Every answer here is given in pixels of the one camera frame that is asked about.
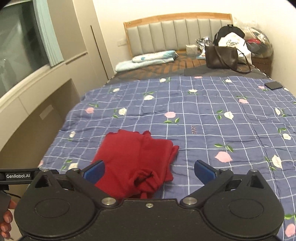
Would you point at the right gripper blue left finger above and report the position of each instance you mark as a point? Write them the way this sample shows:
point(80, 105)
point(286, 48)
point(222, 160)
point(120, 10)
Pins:
point(84, 181)

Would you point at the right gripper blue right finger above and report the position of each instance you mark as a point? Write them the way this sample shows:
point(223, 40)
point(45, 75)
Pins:
point(214, 181)

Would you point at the red long sleeve sweater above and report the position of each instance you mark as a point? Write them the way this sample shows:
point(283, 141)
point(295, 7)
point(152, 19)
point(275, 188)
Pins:
point(136, 164)

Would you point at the clear plastic bag of clothes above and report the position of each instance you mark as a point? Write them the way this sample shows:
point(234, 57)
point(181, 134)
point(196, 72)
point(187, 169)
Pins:
point(257, 42)

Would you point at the person's left hand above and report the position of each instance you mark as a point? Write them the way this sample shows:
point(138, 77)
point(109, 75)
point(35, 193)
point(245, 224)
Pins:
point(8, 218)

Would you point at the blue checkered floral quilt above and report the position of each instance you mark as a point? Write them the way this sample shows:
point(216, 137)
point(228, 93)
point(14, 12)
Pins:
point(228, 122)

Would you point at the black smartphone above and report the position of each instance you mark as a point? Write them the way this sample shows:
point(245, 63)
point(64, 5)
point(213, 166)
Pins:
point(274, 85)

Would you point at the brown patterned bed sheet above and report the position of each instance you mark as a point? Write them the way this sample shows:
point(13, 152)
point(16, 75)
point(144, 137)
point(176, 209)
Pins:
point(184, 65)

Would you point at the folded light blue blanket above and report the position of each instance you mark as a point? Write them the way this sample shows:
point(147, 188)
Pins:
point(130, 65)

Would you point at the dark brown leather handbag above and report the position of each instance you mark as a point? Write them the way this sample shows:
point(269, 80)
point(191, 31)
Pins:
point(224, 58)

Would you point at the wooden nightstand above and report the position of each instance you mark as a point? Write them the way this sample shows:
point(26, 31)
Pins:
point(263, 64)

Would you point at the window glass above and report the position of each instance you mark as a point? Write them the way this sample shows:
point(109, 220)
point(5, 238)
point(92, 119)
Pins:
point(22, 51)

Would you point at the tissue box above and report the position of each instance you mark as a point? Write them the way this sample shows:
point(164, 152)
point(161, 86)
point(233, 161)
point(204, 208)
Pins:
point(192, 49)

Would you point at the white patterned pillow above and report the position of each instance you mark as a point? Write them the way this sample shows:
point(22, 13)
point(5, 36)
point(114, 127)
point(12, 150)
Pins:
point(155, 56)

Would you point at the silver patterned snack bag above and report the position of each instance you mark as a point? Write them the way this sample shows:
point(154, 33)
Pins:
point(201, 44)

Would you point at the light blue curtain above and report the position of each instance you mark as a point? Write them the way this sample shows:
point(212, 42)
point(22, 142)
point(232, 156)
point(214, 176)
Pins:
point(47, 32)

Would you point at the grey padded wooden headboard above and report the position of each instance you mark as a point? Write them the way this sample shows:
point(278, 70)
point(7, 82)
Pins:
point(172, 31)

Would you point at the white wall socket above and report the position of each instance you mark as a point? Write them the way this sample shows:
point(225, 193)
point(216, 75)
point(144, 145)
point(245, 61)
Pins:
point(121, 43)

